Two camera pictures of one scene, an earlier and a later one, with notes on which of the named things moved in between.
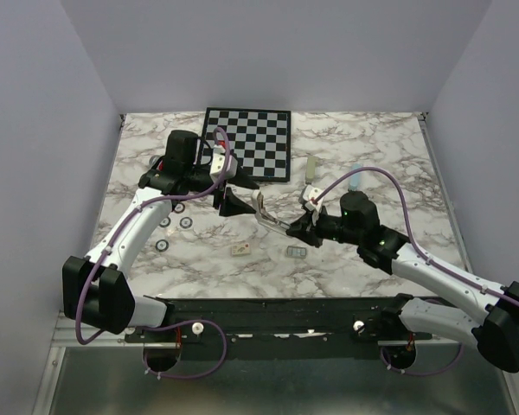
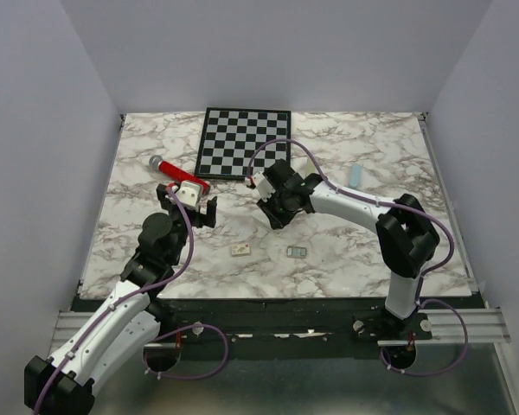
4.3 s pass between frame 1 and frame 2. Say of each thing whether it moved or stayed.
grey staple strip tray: stayed
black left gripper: moved
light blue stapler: stayed
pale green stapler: stayed
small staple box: stayed
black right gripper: moved
